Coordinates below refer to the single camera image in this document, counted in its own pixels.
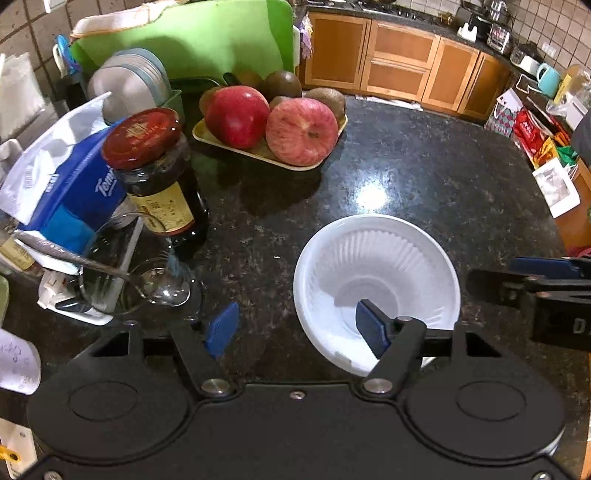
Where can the dark red apple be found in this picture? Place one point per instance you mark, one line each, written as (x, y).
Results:
(235, 115)

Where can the metal spoon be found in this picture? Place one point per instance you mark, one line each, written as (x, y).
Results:
(69, 256)

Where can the stack of grey plates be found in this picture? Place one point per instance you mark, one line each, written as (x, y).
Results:
(124, 83)

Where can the white stand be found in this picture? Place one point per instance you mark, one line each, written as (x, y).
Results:
(468, 31)

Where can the small white ribbed bowl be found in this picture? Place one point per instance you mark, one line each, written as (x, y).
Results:
(383, 258)

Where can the dark green plate holder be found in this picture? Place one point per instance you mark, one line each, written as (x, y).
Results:
(189, 87)

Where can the blue white tissue pack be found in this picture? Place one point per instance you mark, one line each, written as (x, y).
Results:
(69, 184)

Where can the wooden base cabinets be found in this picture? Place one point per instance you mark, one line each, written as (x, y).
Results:
(397, 60)

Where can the yellow foam tray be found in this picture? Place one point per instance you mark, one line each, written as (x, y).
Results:
(221, 145)

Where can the white cloth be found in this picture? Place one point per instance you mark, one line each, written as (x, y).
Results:
(115, 18)

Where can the green cutting board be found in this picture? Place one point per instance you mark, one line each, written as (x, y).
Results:
(207, 41)

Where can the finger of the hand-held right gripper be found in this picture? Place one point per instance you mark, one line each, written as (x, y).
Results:
(489, 282)
(535, 266)

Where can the teal mug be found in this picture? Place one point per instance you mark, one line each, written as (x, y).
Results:
(548, 79)

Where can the white box with picture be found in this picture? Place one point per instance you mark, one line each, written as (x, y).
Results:
(556, 187)

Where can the clear glass cup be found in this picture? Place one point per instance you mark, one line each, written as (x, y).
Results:
(111, 267)

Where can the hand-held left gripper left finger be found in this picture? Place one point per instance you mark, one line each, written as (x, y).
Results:
(221, 330)

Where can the brown kiwi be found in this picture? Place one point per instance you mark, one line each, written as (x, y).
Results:
(282, 83)
(249, 79)
(207, 101)
(330, 101)

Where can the red gift bag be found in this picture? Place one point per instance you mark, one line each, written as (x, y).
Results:
(526, 129)

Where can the striped pink apple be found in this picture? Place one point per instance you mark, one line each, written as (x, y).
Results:
(302, 131)

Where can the silver toaster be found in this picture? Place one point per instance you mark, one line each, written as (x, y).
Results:
(499, 39)

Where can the white plastic bag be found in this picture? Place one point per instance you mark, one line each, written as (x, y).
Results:
(18, 92)

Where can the pale plastic bag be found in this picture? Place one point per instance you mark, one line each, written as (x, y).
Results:
(305, 37)

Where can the dark sauce jar red lid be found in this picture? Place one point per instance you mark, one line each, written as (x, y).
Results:
(157, 184)

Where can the white small appliance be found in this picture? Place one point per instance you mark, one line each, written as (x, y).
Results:
(526, 60)

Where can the white paper cup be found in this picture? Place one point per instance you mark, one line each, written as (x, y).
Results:
(16, 362)

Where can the white plastic box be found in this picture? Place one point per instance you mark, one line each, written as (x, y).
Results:
(55, 300)

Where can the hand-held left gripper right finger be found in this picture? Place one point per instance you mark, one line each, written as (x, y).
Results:
(371, 330)

